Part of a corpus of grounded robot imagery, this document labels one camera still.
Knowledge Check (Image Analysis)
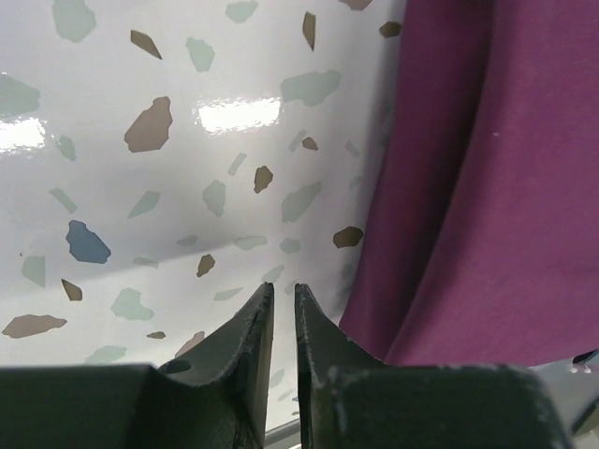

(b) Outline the purple cloth mat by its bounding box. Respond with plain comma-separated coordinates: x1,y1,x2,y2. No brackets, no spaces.
341,1,598,366

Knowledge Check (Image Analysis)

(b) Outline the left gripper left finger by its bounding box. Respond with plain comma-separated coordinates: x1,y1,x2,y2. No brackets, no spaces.
1,283,274,448

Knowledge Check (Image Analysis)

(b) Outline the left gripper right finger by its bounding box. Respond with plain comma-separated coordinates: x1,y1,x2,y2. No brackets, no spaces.
294,284,573,448

